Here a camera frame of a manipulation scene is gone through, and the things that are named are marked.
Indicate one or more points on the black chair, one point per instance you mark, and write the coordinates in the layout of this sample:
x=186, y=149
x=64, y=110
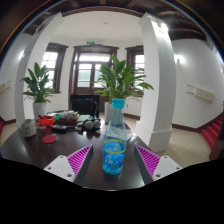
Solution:
x=85, y=105

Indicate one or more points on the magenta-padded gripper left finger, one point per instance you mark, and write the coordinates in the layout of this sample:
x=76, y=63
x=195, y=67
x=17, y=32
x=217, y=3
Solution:
x=58, y=166

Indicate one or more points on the green exit sign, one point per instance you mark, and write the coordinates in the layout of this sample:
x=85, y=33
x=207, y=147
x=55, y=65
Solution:
x=90, y=42

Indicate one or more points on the dark wooden glazed door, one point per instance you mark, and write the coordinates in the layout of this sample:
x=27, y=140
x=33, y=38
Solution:
x=83, y=66

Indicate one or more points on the clear blue-capped water bottle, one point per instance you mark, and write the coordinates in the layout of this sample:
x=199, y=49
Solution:
x=115, y=146

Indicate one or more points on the glowing wall lamp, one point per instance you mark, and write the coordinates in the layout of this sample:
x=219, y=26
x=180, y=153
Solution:
x=179, y=60

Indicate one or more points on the printed paper leaflet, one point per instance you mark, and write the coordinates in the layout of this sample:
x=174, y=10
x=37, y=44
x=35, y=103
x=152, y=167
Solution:
x=130, y=133

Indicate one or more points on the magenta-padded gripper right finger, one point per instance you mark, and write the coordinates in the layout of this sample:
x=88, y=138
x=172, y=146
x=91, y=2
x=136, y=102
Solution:
x=166, y=166

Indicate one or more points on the flat round red coaster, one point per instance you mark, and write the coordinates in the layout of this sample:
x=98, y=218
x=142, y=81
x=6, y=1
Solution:
x=49, y=139

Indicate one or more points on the green book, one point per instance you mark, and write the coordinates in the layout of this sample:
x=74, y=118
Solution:
x=83, y=118

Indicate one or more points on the basket of small items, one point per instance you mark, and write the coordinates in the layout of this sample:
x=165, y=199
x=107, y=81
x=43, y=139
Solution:
x=68, y=117

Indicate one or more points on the potted green plant, white pot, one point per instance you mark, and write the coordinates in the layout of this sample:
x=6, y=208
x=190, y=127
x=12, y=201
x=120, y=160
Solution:
x=38, y=90
x=123, y=80

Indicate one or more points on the flat black case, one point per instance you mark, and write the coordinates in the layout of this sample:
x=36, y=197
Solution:
x=59, y=128

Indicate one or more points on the white wall radiator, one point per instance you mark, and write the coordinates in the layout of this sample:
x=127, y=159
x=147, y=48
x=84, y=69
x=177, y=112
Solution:
x=4, y=87
x=203, y=93

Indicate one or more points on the grey round microphone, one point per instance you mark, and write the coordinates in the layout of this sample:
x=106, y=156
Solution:
x=97, y=123
x=88, y=124

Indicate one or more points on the red carpeted stairs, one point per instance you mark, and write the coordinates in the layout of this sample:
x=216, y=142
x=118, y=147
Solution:
x=213, y=133

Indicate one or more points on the red box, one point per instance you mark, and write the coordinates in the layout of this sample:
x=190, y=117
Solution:
x=46, y=120

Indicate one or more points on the white mug with dark ovals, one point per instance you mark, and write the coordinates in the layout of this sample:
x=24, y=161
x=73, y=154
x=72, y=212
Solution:
x=28, y=128

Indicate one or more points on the dark wood framed window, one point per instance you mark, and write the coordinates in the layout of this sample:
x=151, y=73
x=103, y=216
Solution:
x=60, y=66
x=131, y=56

